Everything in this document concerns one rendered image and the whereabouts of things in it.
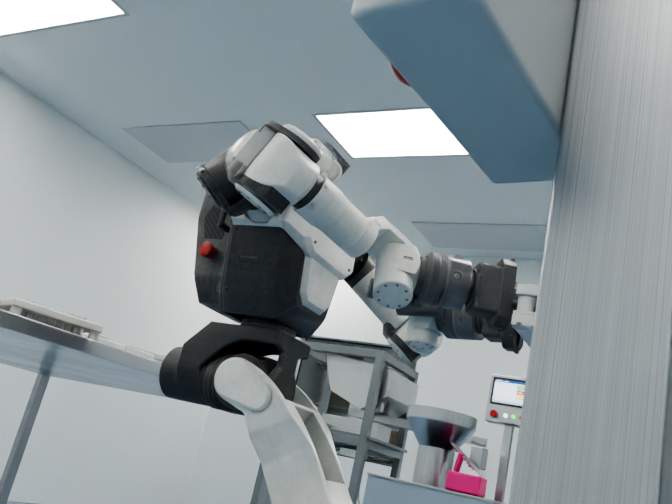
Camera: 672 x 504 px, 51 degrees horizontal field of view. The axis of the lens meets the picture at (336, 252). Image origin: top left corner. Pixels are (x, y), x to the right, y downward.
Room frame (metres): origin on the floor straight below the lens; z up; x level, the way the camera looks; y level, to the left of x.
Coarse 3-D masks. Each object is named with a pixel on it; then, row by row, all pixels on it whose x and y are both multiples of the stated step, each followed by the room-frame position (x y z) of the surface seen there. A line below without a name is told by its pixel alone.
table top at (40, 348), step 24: (0, 312) 1.46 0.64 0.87; (0, 336) 1.70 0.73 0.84; (24, 336) 1.55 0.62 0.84; (48, 336) 1.55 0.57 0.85; (72, 336) 1.59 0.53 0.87; (0, 360) 2.82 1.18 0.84; (24, 360) 2.44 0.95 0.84; (48, 360) 2.16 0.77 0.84; (72, 360) 1.93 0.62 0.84; (96, 360) 1.74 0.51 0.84; (120, 360) 1.70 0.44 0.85; (144, 360) 1.75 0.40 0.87; (96, 384) 2.94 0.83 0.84; (120, 384) 2.54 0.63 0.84; (144, 384) 2.23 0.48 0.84
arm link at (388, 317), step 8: (368, 280) 1.61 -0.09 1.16; (352, 288) 1.65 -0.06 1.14; (360, 288) 1.62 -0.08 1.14; (360, 296) 1.64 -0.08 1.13; (368, 304) 1.64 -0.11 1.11; (376, 304) 1.63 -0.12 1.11; (376, 312) 1.64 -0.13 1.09; (384, 312) 1.63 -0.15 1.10; (392, 312) 1.62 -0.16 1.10; (384, 320) 1.64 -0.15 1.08; (392, 320) 1.63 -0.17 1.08; (400, 320) 1.62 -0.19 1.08; (384, 328) 1.65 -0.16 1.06; (392, 328) 1.64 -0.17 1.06; (384, 336) 1.68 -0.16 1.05; (392, 344) 1.61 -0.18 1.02; (400, 352) 1.61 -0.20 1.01; (408, 360) 1.62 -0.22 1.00
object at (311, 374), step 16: (320, 352) 7.01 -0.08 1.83; (304, 368) 7.08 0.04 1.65; (320, 368) 6.98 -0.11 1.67; (304, 384) 7.06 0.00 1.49; (320, 384) 6.96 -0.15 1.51; (336, 400) 6.85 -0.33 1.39; (352, 416) 6.75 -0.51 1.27; (400, 416) 6.50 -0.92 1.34; (336, 448) 6.80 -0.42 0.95; (384, 464) 6.53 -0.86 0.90
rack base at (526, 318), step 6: (516, 312) 1.08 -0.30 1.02; (522, 312) 1.08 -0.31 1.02; (528, 312) 1.07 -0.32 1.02; (534, 312) 1.07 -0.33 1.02; (516, 318) 1.08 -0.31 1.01; (522, 318) 1.08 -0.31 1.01; (528, 318) 1.07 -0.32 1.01; (522, 324) 1.07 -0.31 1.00; (528, 324) 1.07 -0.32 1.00; (516, 330) 1.12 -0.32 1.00; (528, 330) 1.10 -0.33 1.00; (522, 336) 1.15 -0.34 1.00; (528, 336) 1.14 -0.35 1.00; (528, 342) 1.18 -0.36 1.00
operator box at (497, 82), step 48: (384, 0) 0.25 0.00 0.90; (432, 0) 0.24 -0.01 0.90; (480, 0) 0.23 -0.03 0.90; (528, 0) 0.27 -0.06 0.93; (576, 0) 0.31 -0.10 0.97; (384, 48) 0.28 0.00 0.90; (432, 48) 0.27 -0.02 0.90; (480, 48) 0.26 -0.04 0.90; (528, 48) 0.27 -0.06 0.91; (432, 96) 0.31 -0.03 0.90; (480, 96) 0.30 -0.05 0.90; (528, 96) 0.29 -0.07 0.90; (480, 144) 0.35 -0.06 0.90; (528, 144) 0.34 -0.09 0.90
